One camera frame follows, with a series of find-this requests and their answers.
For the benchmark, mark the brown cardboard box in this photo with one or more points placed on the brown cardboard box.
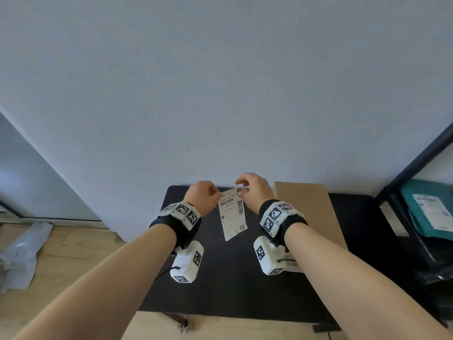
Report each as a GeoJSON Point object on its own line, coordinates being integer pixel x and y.
{"type": "Point", "coordinates": [311, 205]}

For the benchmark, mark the grey plastic bag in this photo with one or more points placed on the grey plastic bag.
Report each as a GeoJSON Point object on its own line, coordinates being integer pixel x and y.
{"type": "Point", "coordinates": [21, 254]}

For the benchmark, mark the person's left fingers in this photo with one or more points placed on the person's left fingers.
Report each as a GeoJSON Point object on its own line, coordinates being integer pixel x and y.
{"type": "Point", "coordinates": [214, 194]}

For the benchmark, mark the person's left hand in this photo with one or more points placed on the person's left hand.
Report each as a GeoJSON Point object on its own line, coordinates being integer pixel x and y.
{"type": "Point", "coordinates": [199, 194]}

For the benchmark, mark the person's right hand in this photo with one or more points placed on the person's right hand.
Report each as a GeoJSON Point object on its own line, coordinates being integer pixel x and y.
{"type": "Point", "coordinates": [259, 191]}

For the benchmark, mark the black metal shelf rack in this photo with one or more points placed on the black metal shelf rack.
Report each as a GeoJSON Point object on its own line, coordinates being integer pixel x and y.
{"type": "Point", "coordinates": [407, 173]}

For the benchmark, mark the teal mailer bag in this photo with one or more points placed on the teal mailer bag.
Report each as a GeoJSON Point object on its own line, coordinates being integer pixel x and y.
{"type": "Point", "coordinates": [428, 208]}

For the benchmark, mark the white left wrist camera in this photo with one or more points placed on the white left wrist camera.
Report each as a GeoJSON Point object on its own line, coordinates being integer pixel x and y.
{"type": "Point", "coordinates": [187, 262]}

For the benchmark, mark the white paper barcode tag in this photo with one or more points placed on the white paper barcode tag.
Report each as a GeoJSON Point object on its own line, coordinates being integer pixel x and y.
{"type": "Point", "coordinates": [233, 217]}

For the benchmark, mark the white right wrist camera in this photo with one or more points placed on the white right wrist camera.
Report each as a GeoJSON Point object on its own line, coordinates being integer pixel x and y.
{"type": "Point", "coordinates": [269, 256]}

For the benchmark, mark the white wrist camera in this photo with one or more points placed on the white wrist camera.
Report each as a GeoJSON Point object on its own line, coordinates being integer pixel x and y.
{"type": "Point", "coordinates": [269, 256]}
{"type": "Point", "coordinates": [187, 262]}

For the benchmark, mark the person's left forearm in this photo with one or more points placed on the person's left forearm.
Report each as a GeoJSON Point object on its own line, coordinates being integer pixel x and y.
{"type": "Point", "coordinates": [106, 279]}

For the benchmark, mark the person's right fingers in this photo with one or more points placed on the person's right fingers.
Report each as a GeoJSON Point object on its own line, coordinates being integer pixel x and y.
{"type": "Point", "coordinates": [242, 180]}

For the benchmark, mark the person's right forearm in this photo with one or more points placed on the person's right forearm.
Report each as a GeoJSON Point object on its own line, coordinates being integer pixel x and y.
{"type": "Point", "coordinates": [346, 279]}

